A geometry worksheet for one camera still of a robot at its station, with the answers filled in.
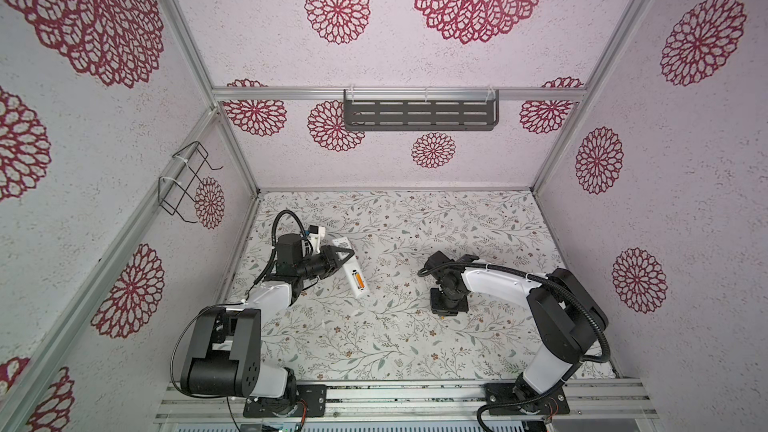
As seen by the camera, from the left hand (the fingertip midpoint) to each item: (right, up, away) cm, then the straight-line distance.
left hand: (352, 257), depth 86 cm
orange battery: (+3, -6, -4) cm, 8 cm away
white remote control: (0, -3, -3) cm, 4 cm away
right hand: (+25, -16, +3) cm, 30 cm away
